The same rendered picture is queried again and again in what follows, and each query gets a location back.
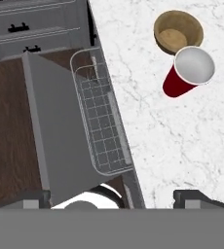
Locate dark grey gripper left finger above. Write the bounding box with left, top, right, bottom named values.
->
left=0, top=189, right=53, bottom=210

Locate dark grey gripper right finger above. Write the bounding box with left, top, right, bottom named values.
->
left=172, top=189, right=224, bottom=210

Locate grey dishwasher door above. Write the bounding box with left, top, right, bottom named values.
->
left=20, top=51, right=119, bottom=207

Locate red cup with white inside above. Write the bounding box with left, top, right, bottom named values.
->
left=162, top=45, right=216, bottom=99

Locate brown wooden bowl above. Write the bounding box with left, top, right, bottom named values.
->
left=153, top=9, right=205, bottom=56

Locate white and black round object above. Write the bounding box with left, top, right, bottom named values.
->
left=50, top=182, right=126, bottom=210

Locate grey drawer front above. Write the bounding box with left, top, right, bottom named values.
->
left=0, top=25, right=93, bottom=61
left=0, top=0, right=90, bottom=26

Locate grey wire dishwasher rack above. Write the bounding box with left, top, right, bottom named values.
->
left=69, top=46, right=135, bottom=177

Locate black drawer handle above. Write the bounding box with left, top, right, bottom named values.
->
left=7, top=21, right=31, bottom=34
left=22, top=45, right=42, bottom=53

